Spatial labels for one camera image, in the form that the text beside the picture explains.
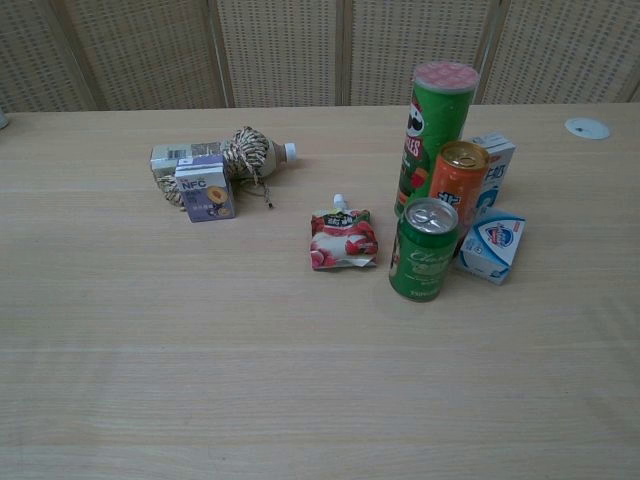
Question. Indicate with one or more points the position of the white blue soap box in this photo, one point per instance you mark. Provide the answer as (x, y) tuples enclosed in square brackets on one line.
[(494, 246)]

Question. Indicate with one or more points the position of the white blue milk carton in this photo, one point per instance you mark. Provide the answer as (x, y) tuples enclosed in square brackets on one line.
[(496, 173)]

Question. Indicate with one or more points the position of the green soda can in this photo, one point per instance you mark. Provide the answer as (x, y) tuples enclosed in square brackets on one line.
[(424, 255)]

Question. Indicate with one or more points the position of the plastic bottle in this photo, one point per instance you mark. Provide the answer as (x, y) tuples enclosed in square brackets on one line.
[(200, 151)]

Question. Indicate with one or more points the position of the orange soda can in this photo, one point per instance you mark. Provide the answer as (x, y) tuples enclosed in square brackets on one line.
[(454, 188)]

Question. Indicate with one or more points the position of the woven folding screen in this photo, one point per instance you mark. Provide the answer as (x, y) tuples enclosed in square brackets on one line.
[(310, 50)]

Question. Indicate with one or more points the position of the green Pringles chips tube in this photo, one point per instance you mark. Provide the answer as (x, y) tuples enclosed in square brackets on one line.
[(429, 130)]

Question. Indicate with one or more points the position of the purple NFC juice carton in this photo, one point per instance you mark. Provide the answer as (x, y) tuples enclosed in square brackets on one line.
[(207, 194)]

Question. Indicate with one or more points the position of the red lychee jelly pouch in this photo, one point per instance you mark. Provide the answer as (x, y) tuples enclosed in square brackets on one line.
[(342, 243)]

